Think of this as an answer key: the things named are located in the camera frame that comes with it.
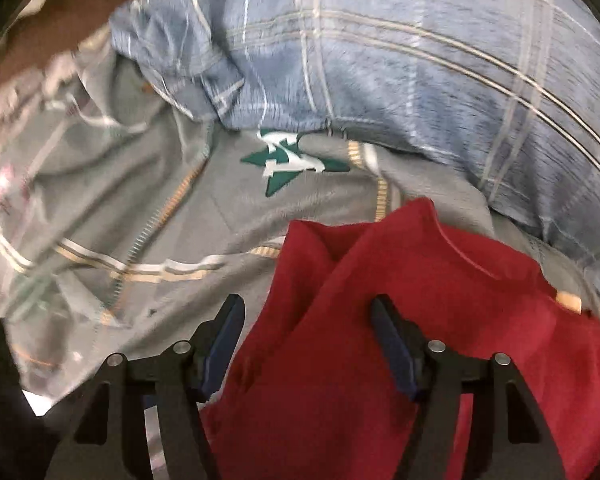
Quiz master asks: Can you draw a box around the red fleece garment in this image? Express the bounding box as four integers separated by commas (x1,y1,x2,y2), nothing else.
204,198,600,479

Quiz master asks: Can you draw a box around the grey patterned bed sheet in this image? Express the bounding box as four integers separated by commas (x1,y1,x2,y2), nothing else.
0,24,600,480

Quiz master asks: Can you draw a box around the blue plaid pillow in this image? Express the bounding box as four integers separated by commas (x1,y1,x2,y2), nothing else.
110,0,600,289

